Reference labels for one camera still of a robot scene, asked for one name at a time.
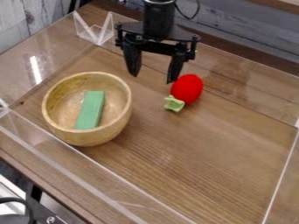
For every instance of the red toy strawberry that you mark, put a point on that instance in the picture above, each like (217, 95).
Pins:
(186, 91)

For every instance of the green rectangular block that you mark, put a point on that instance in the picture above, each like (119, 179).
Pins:
(91, 110)

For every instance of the brown wooden bowl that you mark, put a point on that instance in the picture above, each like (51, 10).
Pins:
(62, 103)

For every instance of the clear acrylic tray wall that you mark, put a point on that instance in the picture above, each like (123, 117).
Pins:
(87, 188)

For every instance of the black metal stand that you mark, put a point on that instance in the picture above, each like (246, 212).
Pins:
(22, 210)

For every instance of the clear acrylic corner bracket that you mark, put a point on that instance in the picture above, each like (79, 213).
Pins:
(95, 34)

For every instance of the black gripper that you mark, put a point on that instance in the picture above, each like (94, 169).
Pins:
(157, 35)

